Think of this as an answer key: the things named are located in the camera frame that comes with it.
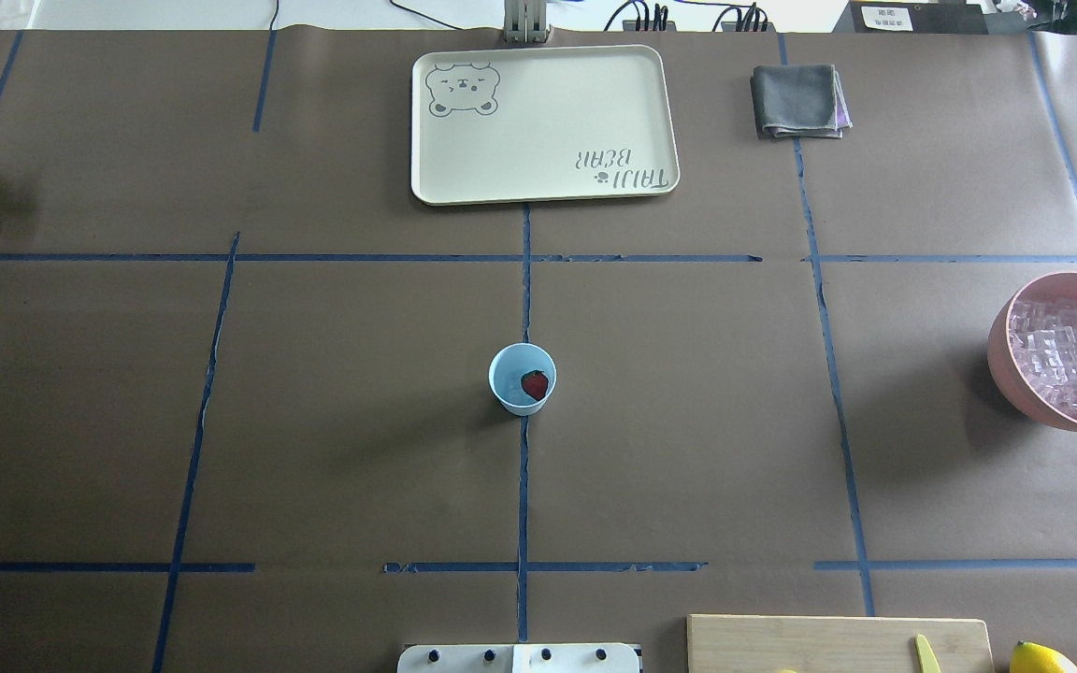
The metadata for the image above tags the red strawberry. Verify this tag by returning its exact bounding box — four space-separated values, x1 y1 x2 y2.
520 369 551 402

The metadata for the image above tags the light blue plastic cup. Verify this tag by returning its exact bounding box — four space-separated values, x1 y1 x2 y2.
488 342 557 417

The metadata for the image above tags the clear ice cubes pile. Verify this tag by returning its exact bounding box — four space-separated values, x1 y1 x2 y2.
1008 297 1077 419

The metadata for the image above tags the cream bear tray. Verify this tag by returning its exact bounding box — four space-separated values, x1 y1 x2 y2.
410 44 681 206

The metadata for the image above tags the wooden cutting board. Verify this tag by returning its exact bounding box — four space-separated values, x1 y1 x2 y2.
685 614 995 672

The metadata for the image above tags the black box device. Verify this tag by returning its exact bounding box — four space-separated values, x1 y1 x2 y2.
833 1 990 36

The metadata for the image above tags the yellow plastic knife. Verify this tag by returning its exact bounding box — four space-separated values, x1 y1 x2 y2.
914 634 941 673

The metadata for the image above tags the pink bowl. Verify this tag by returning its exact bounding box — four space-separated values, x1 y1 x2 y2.
987 271 1077 432

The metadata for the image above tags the yellow lemon lower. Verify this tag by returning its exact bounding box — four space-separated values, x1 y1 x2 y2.
1009 640 1077 673

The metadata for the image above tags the aluminium frame post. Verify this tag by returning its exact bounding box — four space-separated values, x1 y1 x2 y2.
503 0 551 44

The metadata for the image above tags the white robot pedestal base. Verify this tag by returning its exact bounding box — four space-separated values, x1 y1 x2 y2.
396 642 644 672

